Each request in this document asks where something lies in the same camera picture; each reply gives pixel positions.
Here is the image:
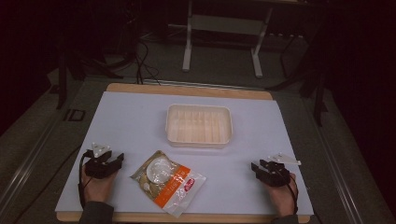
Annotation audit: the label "cream plastic tray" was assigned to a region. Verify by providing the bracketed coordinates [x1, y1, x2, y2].
[164, 103, 233, 149]

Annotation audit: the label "person's left hand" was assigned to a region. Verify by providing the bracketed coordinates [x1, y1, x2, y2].
[80, 168, 119, 205]

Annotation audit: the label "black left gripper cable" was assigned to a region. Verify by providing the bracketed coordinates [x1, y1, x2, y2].
[78, 151, 94, 210]

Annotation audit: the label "person's right hand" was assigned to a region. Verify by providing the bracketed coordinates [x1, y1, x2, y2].
[266, 172, 299, 217]

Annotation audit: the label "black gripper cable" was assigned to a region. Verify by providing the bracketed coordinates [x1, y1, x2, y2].
[78, 151, 94, 210]
[279, 169, 300, 216]

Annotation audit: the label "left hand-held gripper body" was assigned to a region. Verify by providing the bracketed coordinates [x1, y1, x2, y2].
[84, 142, 118, 180]

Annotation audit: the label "white metal stand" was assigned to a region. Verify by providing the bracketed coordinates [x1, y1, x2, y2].
[181, 0, 275, 79]

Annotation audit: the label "dark metal stand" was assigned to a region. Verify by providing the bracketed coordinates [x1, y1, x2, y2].
[55, 31, 69, 110]

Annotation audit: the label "black floor cable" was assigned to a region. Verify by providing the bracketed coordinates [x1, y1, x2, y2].
[10, 143, 84, 224]

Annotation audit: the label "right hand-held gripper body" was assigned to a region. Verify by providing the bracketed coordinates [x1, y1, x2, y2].
[262, 151, 303, 189]

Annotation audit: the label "white table mat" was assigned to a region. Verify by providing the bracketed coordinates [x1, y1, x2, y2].
[54, 91, 315, 217]

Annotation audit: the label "black floor bracket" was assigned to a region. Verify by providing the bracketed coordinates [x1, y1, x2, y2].
[63, 108, 86, 122]

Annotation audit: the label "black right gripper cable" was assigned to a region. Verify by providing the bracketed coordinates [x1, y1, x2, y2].
[279, 169, 300, 216]

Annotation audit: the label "black floor cables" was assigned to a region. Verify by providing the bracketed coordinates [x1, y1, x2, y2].
[134, 39, 163, 86]

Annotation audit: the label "clear orange snack packet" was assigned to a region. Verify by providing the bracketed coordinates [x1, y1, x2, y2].
[130, 149, 207, 218]

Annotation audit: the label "grey floor rail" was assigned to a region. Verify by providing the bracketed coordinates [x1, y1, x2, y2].
[303, 96, 365, 224]
[0, 108, 68, 216]

